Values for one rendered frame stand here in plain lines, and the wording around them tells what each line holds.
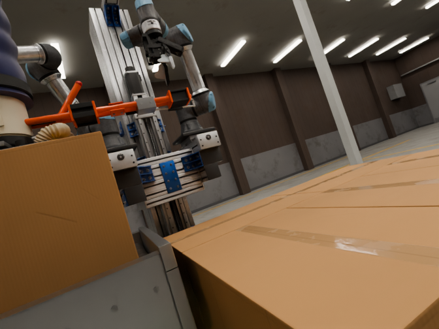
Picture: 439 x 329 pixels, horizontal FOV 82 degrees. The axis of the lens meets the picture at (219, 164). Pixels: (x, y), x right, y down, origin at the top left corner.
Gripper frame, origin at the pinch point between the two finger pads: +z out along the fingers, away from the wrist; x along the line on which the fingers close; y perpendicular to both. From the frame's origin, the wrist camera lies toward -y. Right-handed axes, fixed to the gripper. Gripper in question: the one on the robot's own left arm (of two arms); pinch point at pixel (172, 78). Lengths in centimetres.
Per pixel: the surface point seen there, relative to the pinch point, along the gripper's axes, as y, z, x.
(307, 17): -276, -138, -166
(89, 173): 38, 34, 23
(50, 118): 45.7, 9.9, 5.4
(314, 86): -791, -194, -690
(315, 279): 10, 63, 68
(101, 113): 30.3, 9.6, 1.1
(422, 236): -7, 63, 72
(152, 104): 12.1, 11.2, 4.6
